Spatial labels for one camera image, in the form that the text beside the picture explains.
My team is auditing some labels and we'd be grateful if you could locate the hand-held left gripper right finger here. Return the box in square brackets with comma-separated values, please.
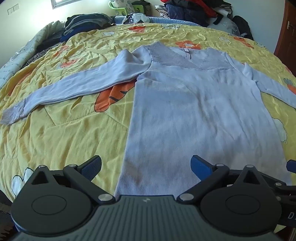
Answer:
[177, 155, 264, 205]

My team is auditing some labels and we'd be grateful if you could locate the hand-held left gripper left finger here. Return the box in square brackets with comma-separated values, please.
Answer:
[29, 155, 115, 205]

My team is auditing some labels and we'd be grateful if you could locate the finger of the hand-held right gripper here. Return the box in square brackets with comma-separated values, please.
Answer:
[264, 159, 296, 185]

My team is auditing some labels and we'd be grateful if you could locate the light blue long-sleeve shirt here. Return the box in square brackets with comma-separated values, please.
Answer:
[0, 42, 296, 202]

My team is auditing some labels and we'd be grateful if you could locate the pile of dark folded clothes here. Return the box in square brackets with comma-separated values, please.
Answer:
[60, 13, 116, 42]

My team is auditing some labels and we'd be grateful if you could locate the yellow flower-print blanket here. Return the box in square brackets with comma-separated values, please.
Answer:
[0, 22, 296, 204]

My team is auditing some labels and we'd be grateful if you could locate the brown wooden door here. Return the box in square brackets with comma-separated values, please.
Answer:
[273, 13, 296, 77]

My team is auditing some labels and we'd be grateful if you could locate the striped cloth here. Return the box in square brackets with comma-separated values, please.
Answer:
[23, 47, 51, 68]

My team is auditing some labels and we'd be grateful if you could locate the grey printed quilt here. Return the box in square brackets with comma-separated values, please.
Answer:
[0, 21, 67, 90]

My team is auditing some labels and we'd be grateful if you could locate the clear plastic bag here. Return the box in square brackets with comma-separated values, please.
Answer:
[217, 16, 241, 37]

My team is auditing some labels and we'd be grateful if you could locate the black backpack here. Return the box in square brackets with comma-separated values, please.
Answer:
[232, 15, 254, 40]

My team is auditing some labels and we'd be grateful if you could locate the blue knitted blanket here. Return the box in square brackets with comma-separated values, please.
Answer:
[111, 16, 208, 28]

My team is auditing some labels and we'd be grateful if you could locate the navy jacket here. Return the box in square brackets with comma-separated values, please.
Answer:
[165, 3, 210, 27]

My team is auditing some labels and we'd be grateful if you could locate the white plastic bag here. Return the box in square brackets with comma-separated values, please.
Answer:
[122, 13, 148, 25]

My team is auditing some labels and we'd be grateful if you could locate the green plastic stool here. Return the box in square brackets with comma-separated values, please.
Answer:
[108, 0, 151, 17]

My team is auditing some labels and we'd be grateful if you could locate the houndstooth cloth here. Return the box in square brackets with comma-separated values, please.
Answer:
[155, 5, 172, 19]

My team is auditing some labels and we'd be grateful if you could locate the floral pillow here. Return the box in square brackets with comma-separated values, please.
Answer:
[110, 0, 130, 8]

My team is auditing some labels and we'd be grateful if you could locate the window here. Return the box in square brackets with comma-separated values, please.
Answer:
[51, 0, 70, 10]

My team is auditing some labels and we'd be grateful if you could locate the black patterned bag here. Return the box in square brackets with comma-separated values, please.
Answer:
[130, 0, 152, 15]

